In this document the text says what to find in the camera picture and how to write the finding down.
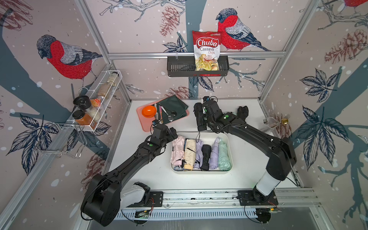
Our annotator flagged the white wire wall rack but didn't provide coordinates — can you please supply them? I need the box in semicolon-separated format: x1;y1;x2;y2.
66;70;122;132

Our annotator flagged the pink umbrella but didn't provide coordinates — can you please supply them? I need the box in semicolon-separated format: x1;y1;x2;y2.
171;135;185;166

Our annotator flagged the dark green cloth pouch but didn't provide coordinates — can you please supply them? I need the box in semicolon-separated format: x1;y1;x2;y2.
155;95;188;125

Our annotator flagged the pink plastic tray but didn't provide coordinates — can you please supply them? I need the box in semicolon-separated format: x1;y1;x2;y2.
137;101;189;132

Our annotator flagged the black wall basket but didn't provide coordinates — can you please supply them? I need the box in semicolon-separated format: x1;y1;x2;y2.
167;55;230;78

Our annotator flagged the wire hook rack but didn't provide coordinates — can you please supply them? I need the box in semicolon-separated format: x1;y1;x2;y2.
34;122;87;159

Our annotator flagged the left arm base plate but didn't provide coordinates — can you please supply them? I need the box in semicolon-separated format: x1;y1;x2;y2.
128;191;163;208

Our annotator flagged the mint green umbrella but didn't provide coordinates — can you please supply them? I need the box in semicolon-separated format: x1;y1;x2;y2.
218;141;232;172

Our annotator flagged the orange spice jar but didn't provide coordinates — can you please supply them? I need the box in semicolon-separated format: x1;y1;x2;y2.
72;110;93;126

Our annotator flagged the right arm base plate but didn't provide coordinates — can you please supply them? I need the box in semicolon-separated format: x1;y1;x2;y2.
236;189;279;206

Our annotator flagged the long black umbrella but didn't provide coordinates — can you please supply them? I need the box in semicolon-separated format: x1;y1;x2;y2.
194;103;207;132

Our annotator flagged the orange bowl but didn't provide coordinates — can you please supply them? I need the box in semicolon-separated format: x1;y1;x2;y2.
141;105;157;118

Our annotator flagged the metal spoon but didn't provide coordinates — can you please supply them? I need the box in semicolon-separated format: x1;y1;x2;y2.
161;106;173;122

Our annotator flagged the lavender umbrella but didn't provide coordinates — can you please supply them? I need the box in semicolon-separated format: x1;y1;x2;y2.
209;137;221;170
194;140;203;169

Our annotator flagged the red cassava chips bag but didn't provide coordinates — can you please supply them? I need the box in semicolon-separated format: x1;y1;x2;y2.
192;31;222;71

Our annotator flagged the beige umbrella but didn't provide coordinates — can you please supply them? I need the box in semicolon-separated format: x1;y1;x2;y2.
184;139;196;171

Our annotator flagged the clear cutlery holder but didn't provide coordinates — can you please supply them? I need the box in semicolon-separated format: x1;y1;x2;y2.
260;114;290;133

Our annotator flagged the cream plastic storage box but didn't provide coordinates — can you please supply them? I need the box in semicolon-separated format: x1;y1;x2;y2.
169;132;234;175

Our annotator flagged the blue umbrella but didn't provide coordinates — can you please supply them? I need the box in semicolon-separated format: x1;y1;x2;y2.
173;165;184;172

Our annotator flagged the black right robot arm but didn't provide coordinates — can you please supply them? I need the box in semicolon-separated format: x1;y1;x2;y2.
194;96;297;203

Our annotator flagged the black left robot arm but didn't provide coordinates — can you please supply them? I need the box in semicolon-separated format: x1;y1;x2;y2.
80;124;178;227

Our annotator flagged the black lid jar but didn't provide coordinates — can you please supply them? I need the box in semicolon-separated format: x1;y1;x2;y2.
73;95;92;110

